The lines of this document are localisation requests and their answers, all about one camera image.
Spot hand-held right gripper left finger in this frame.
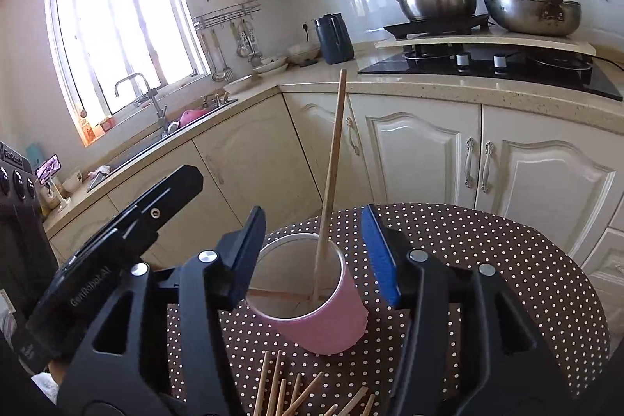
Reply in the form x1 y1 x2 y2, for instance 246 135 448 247
58 205 267 416

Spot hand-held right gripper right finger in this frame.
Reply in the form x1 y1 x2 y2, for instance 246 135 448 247
361 204 578 416

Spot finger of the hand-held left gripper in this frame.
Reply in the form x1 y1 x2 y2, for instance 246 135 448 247
124 165 204 236

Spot pink cup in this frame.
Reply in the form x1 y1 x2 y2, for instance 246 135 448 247
244 233 369 356

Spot pile of wooden chopsticks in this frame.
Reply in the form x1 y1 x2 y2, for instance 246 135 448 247
252 350 377 416

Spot steel sink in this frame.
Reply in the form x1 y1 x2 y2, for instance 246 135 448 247
87 97 239 193

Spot black countertop oven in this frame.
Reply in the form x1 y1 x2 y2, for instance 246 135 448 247
0 141 58 349

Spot metal faucet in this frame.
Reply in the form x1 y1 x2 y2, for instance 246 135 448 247
114 72 169 134

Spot orange bottle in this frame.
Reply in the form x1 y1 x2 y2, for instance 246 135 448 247
78 116 96 147

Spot brown polka-dot tablecloth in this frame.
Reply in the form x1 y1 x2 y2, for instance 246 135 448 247
166 202 610 416

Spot cream base cabinet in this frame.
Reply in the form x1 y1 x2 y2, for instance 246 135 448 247
46 92 624 280

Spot phone on stand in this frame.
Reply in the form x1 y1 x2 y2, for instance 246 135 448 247
35 154 63 184

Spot white bowl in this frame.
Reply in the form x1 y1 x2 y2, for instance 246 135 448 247
253 55 288 78
287 44 321 67

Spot kitchen window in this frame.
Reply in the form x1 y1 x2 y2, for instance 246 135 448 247
46 0 213 149

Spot dark electric kettle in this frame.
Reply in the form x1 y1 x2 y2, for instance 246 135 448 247
313 12 355 66

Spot black induction cooker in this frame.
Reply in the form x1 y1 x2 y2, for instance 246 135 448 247
383 13 491 41

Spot white board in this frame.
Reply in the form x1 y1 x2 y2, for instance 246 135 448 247
375 31 596 55

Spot black glass gas stove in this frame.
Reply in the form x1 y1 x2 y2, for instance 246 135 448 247
357 43 624 101

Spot wall utensil rack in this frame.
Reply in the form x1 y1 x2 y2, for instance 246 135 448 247
192 0 261 83

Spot steel wok with black handle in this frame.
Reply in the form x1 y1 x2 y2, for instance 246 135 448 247
482 0 589 37

